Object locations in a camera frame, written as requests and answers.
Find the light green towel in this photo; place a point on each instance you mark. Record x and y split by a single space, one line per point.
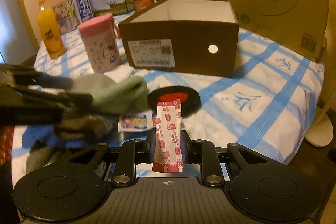
127 96

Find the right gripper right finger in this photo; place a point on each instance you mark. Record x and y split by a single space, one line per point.
203 153

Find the black red round pad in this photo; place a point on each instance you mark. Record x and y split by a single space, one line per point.
190 99

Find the blue fluffy towel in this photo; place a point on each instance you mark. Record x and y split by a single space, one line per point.
45 135

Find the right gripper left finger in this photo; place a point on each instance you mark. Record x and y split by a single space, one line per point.
132 153

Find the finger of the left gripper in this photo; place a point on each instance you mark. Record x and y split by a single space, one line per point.
56 103
30 78

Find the red checked cloth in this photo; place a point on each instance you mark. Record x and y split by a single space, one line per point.
6 143

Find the white cloth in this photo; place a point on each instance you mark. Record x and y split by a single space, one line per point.
120 73

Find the blue checked bed sheet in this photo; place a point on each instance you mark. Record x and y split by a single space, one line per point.
267 106

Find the pink hello kitty canister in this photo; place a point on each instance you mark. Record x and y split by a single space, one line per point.
99 36

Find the cow picture milk box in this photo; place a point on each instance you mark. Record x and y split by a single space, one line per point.
102 7

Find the blue white leaflet packet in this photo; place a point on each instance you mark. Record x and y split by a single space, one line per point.
136 122

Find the brown open shoe box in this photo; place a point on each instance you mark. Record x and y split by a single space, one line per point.
184 36

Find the brown striped sock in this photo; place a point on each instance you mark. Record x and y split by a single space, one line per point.
76 125

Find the grey microfibre cloth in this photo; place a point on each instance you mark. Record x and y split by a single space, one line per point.
44 155

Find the blue milk carton box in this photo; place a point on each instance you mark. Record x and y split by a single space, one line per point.
71 13

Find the orange juice bottle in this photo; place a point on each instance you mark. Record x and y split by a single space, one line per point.
50 31

